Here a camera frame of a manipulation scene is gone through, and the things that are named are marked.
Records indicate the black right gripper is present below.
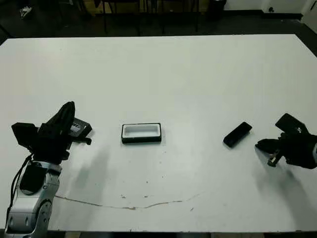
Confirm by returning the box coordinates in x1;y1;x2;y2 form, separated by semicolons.
255;132;317;170

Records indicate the black box lid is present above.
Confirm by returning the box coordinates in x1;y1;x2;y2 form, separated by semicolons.
71;118;94;137

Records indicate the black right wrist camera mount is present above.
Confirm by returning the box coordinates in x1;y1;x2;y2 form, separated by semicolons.
275;113;310;136

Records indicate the black metal chair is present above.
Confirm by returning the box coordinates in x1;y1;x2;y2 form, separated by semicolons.
103;0;141;36
161;0;200;33

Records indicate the white cabinet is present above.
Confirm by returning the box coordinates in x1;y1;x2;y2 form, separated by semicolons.
301;0;317;27

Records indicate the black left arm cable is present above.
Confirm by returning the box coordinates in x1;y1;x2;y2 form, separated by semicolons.
6;155;33;211

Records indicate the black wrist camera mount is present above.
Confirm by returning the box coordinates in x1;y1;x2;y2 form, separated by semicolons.
275;113;310;136
11;122;39;151

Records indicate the black waste bin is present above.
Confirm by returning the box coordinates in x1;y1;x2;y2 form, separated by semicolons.
207;0;227;19

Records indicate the black box with white insert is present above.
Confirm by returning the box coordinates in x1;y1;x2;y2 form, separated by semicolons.
121;123;163;144

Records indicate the white sneaker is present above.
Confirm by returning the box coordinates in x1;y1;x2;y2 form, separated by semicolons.
19;6;33;19

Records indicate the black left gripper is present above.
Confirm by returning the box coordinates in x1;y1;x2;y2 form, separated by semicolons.
32;101;93;164

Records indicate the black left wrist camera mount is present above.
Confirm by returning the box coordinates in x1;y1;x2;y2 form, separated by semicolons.
11;122;39;151

